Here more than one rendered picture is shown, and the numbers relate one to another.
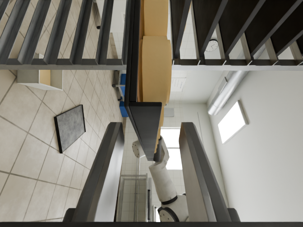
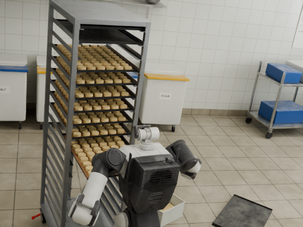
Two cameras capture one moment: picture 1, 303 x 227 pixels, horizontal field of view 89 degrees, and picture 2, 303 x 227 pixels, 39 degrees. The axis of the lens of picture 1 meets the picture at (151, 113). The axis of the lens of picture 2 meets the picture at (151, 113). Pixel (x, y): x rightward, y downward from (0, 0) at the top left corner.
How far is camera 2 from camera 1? 2.48 m
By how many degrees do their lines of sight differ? 46
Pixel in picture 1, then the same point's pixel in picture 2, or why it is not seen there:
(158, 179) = not seen: hidden behind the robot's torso
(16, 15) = (109, 195)
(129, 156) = not seen: outside the picture
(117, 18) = (165, 105)
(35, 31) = (115, 190)
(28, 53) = (120, 198)
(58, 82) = (178, 201)
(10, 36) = (115, 202)
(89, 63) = not seen: hidden behind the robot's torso
